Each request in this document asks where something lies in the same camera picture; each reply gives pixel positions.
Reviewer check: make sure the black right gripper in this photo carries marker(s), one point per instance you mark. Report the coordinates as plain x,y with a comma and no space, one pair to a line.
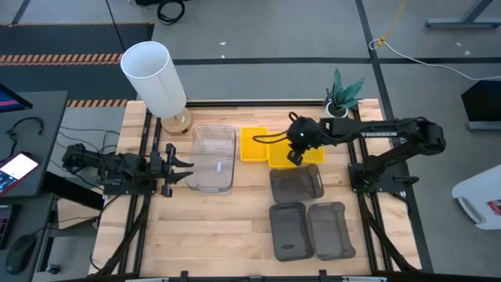
305,135

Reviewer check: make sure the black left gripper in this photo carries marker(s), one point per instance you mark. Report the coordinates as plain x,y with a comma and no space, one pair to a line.
170,168

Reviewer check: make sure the clear plastic basket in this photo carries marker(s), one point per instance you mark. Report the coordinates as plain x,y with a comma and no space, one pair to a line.
211,164
188,156
211,131

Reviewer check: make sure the smoky grey plastic basket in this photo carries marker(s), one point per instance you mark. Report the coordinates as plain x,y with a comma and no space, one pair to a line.
330,231
289,231
295,184

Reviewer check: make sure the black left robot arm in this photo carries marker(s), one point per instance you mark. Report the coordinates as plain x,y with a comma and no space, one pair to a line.
117,168

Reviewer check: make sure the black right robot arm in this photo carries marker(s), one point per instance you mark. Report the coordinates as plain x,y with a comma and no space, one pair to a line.
426,137

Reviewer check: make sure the green plant in white pot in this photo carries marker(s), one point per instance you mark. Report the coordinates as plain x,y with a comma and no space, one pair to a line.
337,111

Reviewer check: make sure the white lamp with wooden base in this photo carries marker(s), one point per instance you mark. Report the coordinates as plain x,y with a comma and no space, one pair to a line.
152,78

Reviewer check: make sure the dark grey side desk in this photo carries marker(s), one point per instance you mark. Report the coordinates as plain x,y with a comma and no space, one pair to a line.
47,117

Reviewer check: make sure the smartphone with lit screen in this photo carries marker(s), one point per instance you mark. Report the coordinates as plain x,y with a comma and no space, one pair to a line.
17,168

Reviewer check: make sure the black hazard-striped floor mat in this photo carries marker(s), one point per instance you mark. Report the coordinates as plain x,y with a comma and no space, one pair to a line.
58,39

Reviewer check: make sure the black computer mouse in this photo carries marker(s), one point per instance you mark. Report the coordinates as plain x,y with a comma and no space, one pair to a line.
19,254

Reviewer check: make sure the black keyboard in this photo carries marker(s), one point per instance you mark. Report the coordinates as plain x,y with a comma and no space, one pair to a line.
6,227

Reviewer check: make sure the computer monitor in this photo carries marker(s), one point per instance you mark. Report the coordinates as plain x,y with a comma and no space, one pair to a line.
9,100

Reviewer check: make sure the white plastic housing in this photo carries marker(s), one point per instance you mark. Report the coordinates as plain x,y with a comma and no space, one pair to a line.
477,196

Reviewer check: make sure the black panel on grey base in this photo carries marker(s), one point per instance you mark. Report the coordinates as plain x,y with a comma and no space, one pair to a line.
483,102

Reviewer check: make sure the grey metal table foot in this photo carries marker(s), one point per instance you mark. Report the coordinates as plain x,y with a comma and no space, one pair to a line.
462,22

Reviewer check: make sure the black aluminium table frame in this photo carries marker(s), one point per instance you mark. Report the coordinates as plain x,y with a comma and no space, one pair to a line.
254,103

